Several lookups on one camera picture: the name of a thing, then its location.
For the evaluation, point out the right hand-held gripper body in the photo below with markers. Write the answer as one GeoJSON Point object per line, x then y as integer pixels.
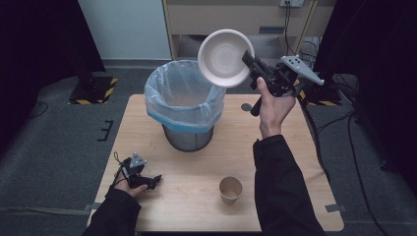
{"type": "Point", "coordinates": [282, 78]}

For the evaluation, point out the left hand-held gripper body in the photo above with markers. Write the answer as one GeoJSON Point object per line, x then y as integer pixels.
{"type": "Point", "coordinates": [134, 170]}

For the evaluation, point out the white paper bowl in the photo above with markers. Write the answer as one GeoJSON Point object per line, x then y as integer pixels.
{"type": "Point", "coordinates": [223, 59]}

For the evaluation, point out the metal mesh trash can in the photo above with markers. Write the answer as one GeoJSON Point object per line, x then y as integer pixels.
{"type": "Point", "coordinates": [188, 139]}

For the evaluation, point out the clear blue plastic trash bag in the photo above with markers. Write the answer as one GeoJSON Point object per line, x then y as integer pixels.
{"type": "Point", "coordinates": [183, 98]}

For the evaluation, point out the person's left hand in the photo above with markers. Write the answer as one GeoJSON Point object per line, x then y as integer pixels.
{"type": "Point", "coordinates": [126, 188]}

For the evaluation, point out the person's right hand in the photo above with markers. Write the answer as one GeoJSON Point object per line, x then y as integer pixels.
{"type": "Point", "coordinates": [273, 109]}

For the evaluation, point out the dark round table grommet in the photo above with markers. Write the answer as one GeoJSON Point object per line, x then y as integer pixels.
{"type": "Point", "coordinates": [246, 107]}

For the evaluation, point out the striped black stand base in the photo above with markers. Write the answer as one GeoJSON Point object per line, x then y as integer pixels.
{"type": "Point", "coordinates": [323, 96]}
{"type": "Point", "coordinates": [95, 90]}

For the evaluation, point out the black floor tape mark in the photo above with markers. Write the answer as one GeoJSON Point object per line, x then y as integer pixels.
{"type": "Point", "coordinates": [106, 131]}

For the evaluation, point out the light wooden cabinet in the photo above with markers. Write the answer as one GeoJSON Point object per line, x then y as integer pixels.
{"type": "Point", "coordinates": [229, 16]}

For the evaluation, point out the grey floor tape strip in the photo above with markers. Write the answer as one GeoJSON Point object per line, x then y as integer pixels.
{"type": "Point", "coordinates": [336, 208]}
{"type": "Point", "coordinates": [91, 206]}

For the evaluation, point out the brown paper cup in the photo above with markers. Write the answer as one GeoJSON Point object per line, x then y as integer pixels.
{"type": "Point", "coordinates": [230, 190]}

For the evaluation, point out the black curtain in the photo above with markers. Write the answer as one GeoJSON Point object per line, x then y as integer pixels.
{"type": "Point", "coordinates": [377, 65]}
{"type": "Point", "coordinates": [39, 49]}

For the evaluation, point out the grey wall power outlet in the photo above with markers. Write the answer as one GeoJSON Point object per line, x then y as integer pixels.
{"type": "Point", "coordinates": [291, 3]}

